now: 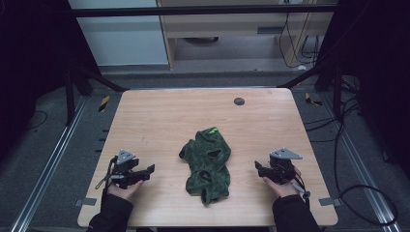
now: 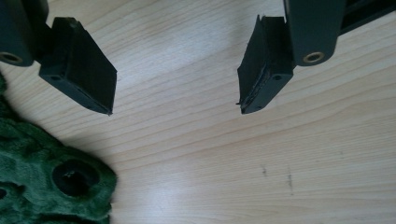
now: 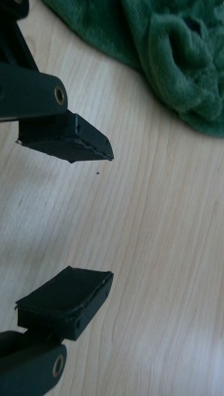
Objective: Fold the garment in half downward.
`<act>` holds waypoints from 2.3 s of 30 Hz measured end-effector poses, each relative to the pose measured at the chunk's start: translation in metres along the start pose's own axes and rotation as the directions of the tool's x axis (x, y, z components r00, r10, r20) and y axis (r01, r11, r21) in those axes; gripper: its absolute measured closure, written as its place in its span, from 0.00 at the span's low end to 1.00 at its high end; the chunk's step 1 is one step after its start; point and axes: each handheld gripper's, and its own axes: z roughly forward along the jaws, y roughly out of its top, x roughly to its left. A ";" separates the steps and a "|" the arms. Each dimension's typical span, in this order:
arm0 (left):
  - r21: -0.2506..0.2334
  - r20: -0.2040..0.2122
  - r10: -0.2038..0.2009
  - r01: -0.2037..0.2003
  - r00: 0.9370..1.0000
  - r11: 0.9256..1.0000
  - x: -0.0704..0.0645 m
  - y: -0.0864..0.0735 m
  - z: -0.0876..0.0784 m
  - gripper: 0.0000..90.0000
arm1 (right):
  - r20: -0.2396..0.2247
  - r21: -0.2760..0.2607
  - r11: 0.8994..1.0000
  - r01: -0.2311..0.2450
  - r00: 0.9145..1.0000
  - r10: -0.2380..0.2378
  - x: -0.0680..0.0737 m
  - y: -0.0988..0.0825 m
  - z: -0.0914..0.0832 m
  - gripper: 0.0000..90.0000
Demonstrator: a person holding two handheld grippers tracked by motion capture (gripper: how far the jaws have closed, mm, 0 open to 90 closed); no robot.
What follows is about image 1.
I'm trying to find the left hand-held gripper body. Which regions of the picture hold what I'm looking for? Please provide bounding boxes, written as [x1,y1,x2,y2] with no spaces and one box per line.
[109,148,145,189]

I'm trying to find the person's left hand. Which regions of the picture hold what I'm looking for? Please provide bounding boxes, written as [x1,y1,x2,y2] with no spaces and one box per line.
[107,179,145,203]

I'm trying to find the grey strap on left gripper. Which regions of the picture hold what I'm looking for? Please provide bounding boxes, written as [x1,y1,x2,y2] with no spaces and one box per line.
[95,157,125,190]

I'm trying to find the light wooden desk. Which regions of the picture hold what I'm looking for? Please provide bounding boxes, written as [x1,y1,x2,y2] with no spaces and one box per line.
[156,0,338,72]

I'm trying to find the black floor cable loop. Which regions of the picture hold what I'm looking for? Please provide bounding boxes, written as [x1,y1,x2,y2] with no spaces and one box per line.
[304,75,399,227]

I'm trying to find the black cable with grey plug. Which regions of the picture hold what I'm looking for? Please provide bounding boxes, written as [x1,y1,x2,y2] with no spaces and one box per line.
[289,173,312,207]

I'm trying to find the grey tape piece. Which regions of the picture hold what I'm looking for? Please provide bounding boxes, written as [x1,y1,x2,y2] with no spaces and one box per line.
[318,197,342,208]
[73,197,98,208]

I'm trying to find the thin black floor cable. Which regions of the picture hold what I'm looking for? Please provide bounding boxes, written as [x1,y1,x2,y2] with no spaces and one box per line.
[24,109,49,131]

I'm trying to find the dark curtain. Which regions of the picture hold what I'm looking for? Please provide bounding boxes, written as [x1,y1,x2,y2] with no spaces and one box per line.
[316,0,410,182]
[0,0,102,162]

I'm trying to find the green patterned garment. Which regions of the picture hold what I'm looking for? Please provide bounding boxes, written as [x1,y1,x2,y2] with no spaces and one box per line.
[178,126,232,206]

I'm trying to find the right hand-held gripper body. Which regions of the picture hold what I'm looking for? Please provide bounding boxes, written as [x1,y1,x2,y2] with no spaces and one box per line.
[268,147,304,186]

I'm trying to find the person's right hand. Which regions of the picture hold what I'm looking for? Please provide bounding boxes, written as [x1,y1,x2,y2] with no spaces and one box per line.
[262,166,304,199]

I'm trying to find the black metal stand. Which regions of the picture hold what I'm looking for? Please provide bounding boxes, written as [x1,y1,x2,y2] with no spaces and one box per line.
[63,59,131,128]
[278,59,344,121]

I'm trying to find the aluminium floor rail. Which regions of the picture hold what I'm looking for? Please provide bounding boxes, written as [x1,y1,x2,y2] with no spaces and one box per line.
[321,92,403,232]
[9,96,89,232]

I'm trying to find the white cabinet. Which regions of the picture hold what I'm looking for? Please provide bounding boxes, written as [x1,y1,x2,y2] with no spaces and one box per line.
[67,0,170,68]

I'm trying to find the black cables behind desk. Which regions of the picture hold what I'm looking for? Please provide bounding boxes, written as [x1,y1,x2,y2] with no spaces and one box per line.
[278,12,321,70]

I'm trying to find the black horizontal bar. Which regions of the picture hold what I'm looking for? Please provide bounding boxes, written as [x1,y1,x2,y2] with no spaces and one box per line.
[70,4,338,18]

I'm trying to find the yellow black striped tape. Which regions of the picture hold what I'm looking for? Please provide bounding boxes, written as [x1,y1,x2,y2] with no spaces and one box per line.
[304,92,324,107]
[98,95,111,113]

